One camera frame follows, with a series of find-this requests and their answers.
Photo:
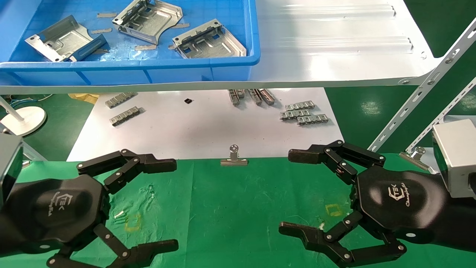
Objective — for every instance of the grey slotted angle bar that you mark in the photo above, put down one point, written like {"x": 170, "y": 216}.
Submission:
{"x": 34, "y": 152}

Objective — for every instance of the stamped metal bracket with slots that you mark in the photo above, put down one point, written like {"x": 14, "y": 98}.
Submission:
{"x": 212, "y": 44}

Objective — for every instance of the blue plastic bin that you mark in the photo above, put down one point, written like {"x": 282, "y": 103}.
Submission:
{"x": 130, "y": 70}

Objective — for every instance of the metal bracket with dark flap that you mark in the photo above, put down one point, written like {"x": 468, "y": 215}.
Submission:
{"x": 61, "y": 41}

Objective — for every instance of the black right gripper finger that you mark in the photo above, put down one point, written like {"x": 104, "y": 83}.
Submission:
{"x": 331, "y": 153}
{"x": 319, "y": 240}

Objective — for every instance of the small metal comb clip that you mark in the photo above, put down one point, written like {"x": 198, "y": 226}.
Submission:
{"x": 294, "y": 114}
{"x": 313, "y": 119}
{"x": 119, "y": 99}
{"x": 256, "y": 96}
{"x": 267, "y": 96}
{"x": 300, "y": 105}
{"x": 241, "y": 93}
{"x": 234, "y": 97}
{"x": 125, "y": 115}

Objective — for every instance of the green cloth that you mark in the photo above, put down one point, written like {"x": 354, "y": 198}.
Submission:
{"x": 230, "y": 212}

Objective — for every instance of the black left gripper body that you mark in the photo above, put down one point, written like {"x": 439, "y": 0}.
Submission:
{"x": 55, "y": 212}

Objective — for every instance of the white board sheet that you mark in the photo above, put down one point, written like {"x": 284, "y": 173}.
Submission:
{"x": 208, "y": 130}

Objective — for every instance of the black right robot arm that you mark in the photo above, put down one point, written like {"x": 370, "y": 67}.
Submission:
{"x": 459, "y": 219}

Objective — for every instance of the white slotted angle bar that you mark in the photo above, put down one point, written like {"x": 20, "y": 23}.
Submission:
{"x": 420, "y": 89}
{"x": 442, "y": 115}

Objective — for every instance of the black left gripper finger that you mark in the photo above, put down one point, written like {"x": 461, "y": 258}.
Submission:
{"x": 148, "y": 251}
{"x": 148, "y": 163}

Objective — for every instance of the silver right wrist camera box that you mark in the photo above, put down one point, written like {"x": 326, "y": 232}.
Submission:
{"x": 455, "y": 156}

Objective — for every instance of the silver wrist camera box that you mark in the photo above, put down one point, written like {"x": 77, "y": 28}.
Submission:
{"x": 9, "y": 167}
{"x": 455, "y": 156}

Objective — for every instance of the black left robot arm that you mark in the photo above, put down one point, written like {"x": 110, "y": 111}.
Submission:
{"x": 5, "y": 234}

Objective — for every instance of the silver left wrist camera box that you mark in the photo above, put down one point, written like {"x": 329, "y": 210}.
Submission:
{"x": 9, "y": 167}

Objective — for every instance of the brown tape strip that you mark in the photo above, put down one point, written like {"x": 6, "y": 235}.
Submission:
{"x": 106, "y": 15}
{"x": 101, "y": 31}
{"x": 145, "y": 47}
{"x": 181, "y": 25}

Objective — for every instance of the yellow crumpled bag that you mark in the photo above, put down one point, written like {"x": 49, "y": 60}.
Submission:
{"x": 84, "y": 97}

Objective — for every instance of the large stamped metal bracket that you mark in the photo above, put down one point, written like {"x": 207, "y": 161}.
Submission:
{"x": 152, "y": 20}

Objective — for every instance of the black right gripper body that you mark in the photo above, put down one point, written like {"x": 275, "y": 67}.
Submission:
{"x": 398, "y": 203}

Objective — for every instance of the white round lamp base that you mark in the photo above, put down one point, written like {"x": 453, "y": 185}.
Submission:
{"x": 26, "y": 119}

